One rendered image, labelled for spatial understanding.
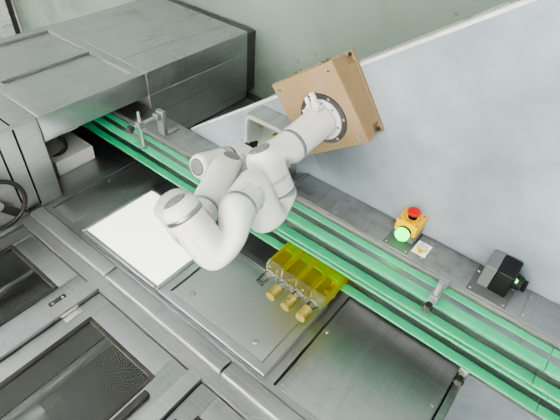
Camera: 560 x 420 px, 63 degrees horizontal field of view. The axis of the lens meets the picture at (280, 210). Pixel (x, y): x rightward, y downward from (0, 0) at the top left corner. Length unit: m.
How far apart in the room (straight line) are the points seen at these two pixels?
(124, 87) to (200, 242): 1.21
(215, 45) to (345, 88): 1.18
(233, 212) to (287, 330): 0.64
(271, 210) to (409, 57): 0.53
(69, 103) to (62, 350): 0.90
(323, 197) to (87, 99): 1.00
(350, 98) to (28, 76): 1.40
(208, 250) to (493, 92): 0.76
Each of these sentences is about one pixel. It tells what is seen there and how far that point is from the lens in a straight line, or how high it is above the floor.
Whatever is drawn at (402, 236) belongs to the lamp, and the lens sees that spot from 1.41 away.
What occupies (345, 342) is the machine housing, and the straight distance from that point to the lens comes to 1.57.
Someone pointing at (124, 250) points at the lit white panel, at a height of 1.28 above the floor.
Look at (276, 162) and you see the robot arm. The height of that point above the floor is 1.12.
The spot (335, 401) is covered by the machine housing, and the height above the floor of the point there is 1.23.
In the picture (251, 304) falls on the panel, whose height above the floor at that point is 1.15.
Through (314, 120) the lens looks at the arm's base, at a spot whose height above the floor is 0.93.
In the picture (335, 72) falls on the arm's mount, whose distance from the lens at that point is 1.27.
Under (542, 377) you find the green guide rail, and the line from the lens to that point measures 1.45.
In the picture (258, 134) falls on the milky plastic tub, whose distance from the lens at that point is 1.66.
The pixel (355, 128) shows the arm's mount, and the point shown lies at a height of 0.84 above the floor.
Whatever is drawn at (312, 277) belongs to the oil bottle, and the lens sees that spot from 1.46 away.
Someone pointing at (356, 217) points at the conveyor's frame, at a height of 0.83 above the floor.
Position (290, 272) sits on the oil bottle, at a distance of 1.46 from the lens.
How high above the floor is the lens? 1.86
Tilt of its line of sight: 37 degrees down
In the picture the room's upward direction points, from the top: 129 degrees counter-clockwise
